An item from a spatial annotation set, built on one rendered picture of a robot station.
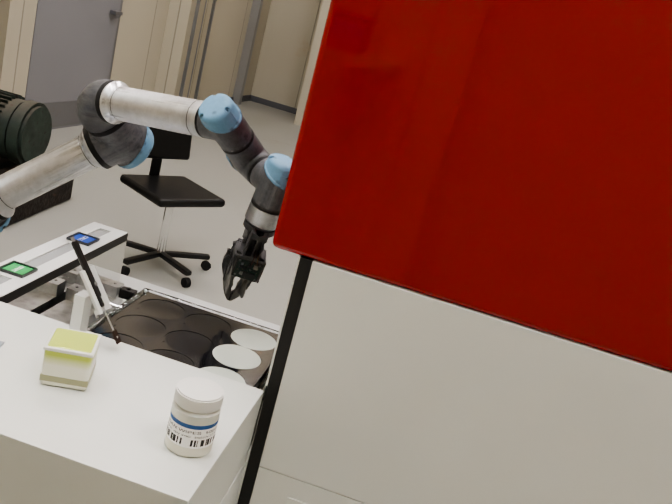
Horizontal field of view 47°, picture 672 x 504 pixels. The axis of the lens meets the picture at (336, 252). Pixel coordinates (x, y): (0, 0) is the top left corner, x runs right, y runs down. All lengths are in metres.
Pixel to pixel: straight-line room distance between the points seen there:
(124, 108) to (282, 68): 9.56
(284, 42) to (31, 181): 9.41
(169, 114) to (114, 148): 0.29
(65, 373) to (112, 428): 0.13
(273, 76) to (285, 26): 0.71
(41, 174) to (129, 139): 0.23
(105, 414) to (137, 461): 0.12
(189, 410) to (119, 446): 0.11
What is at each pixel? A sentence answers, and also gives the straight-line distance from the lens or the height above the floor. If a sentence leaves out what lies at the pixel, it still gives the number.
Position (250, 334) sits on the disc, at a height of 0.90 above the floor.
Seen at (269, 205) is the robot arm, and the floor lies 1.20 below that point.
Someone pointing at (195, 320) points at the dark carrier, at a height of 0.90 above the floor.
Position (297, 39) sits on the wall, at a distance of 11.21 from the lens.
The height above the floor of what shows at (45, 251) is 0.96.
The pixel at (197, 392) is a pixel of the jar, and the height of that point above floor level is 1.06.
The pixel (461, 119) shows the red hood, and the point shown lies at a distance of 1.20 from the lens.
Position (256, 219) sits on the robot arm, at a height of 1.16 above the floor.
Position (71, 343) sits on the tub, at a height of 1.03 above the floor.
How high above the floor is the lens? 1.62
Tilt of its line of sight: 17 degrees down
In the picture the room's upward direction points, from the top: 15 degrees clockwise
